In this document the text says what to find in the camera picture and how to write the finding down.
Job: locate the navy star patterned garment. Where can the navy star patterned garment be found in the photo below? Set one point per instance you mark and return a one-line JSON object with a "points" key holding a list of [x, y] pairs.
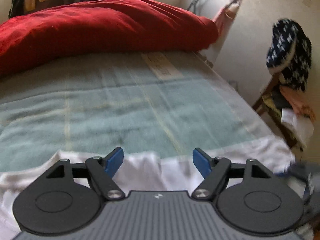
{"points": [[289, 54]]}

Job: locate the light green bed sheet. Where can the light green bed sheet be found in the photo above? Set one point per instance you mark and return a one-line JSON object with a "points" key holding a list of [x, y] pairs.
{"points": [[168, 103]]}

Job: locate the pink cloth by wall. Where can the pink cloth by wall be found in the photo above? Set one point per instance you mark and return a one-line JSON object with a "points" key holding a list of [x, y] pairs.
{"points": [[226, 14]]}

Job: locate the red duvet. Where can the red duvet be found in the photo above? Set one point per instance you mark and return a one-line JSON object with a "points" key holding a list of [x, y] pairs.
{"points": [[104, 26]]}

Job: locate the peach and white clothes pile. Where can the peach and white clothes pile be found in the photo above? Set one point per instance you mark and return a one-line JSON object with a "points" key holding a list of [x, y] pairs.
{"points": [[300, 117]]}

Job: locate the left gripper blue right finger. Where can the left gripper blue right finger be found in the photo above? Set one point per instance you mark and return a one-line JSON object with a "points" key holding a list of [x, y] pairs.
{"points": [[214, 172]]}

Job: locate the white printed t-shirt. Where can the white printed t-shirt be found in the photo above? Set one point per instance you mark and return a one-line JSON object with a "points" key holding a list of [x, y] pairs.
{"points": [[146, 171]]}

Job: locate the wooden chair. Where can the wooden chair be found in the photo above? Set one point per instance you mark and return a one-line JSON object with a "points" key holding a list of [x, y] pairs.
{"points": [[265, 104]]}

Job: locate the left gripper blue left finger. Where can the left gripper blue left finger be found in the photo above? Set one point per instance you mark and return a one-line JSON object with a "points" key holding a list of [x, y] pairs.
{"points": [[101, 171]]}

